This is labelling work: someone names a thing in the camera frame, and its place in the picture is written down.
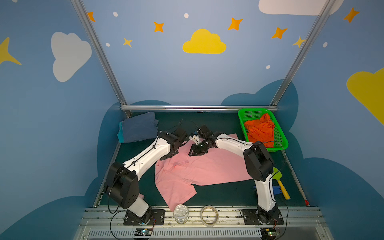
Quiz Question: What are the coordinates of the clear tape roll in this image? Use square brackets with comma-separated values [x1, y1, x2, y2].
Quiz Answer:
[200, 206, 219, 228]

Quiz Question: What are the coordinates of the aluminium frame right post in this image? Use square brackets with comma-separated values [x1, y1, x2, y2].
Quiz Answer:
[267, 0, 337, 111]

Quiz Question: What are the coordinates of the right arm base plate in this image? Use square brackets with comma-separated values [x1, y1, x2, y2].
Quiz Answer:
[241, 209, 284, 225]

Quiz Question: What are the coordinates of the green plastic basket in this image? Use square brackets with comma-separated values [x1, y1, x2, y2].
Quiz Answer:
[238, 109, 289, 153]

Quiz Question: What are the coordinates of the blue stapler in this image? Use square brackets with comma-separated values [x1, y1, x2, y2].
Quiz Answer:
[273, 186, 282, 195]

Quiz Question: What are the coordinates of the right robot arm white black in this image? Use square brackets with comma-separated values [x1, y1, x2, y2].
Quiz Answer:
[189, 125, 284, 225]

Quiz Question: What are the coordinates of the orange t-shirt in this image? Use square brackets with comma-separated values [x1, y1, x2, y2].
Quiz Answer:
[244, 114, 275, 148]

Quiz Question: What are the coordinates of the aluminium frame post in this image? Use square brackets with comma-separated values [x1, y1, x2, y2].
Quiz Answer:
[267, 0, 337, 111]
[71, 0, 132, 118]

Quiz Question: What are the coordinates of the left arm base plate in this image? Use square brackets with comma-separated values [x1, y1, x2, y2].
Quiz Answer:
[123, 208, 165, 226]

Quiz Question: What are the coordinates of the right circuit board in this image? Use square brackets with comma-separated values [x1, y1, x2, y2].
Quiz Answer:
[260, 228, 279, 240]

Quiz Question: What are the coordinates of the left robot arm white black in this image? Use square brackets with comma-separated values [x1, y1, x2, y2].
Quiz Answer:
[104, 129, 188, 224]

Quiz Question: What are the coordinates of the circuit board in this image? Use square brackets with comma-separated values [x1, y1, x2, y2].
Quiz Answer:
[135, 228, 153, 237]
[260, 228, 279, 240]

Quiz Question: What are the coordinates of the pink t-shirt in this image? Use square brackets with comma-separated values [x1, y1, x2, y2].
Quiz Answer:
[155, 142, 251, 211]

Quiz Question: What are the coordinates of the aluminium front rail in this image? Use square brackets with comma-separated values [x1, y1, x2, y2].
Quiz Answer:
[74, 206, 334, 240]

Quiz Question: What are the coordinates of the aluminium frame back bar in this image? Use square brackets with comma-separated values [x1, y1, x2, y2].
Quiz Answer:
[121, 105, 278, 112]

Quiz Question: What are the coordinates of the left circuit board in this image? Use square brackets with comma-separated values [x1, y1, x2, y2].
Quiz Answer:
[135, 228, 153, 237]

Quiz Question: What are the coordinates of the folded blue-grey t-shirt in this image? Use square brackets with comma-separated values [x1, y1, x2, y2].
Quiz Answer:
[118, 112, 159, 144]

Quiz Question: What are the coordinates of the green yellow toy shovel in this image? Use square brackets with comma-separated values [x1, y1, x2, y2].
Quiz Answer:
[272, 167, 291, 200]

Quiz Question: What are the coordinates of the aluminium frame left post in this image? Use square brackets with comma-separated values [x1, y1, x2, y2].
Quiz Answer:
[71, 0, 132, 118]

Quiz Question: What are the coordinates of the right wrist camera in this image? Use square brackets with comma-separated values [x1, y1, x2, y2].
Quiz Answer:
[190, 135, 202, 145]

